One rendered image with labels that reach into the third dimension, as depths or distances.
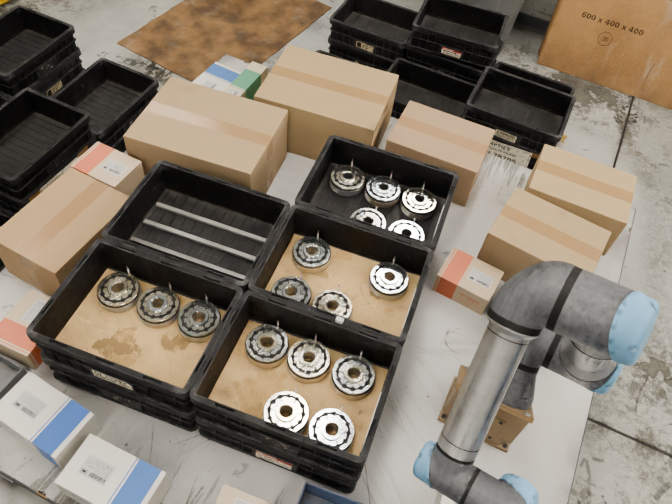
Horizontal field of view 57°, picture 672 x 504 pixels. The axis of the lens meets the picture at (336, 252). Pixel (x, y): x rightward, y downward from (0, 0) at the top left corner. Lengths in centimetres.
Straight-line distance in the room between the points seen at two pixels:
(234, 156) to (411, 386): 81
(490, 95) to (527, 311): 191
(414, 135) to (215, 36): 209
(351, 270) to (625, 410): 142
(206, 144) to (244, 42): 201
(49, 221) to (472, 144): 126
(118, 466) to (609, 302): 105
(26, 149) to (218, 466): 150
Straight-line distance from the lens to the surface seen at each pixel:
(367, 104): 205
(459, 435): 117
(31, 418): 160
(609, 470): 259
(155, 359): 155
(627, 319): 106
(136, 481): 149
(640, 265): 318
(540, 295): 106
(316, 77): 213
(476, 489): 121
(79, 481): 152
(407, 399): 166
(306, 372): 148
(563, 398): 179
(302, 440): 134
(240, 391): 149
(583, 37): 404
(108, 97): 292
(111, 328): 161
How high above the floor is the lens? 219
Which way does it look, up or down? 53 degrees down
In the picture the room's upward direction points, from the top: 8 degrees clockwise
